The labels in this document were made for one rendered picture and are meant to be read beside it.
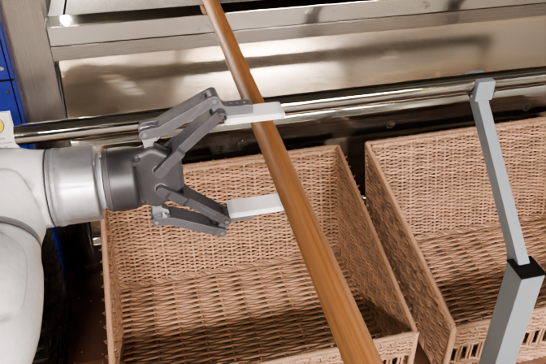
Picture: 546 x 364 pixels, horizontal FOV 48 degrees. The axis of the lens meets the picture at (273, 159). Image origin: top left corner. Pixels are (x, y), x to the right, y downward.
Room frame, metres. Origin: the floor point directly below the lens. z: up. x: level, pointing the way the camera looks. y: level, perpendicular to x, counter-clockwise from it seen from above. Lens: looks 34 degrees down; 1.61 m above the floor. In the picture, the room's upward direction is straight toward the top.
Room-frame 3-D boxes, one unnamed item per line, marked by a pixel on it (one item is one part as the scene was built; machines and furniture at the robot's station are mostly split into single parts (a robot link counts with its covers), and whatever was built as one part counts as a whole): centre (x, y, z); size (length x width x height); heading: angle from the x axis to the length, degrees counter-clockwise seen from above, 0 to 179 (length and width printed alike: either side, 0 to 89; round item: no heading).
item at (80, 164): (0.57, 0.22, 1.19); 0.09 x 0.06 x 0.09; 13
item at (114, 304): (0.91, 0.06, 0.72); 0.56 x 0.49 x 0.28; 104
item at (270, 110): (0.62, 0.02, 1.26); 0.07 x 0.03 x 0.01; 103
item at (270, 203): (0.62, 0.02, 1.12); 0.07 x 0.03 x 0.01; 103
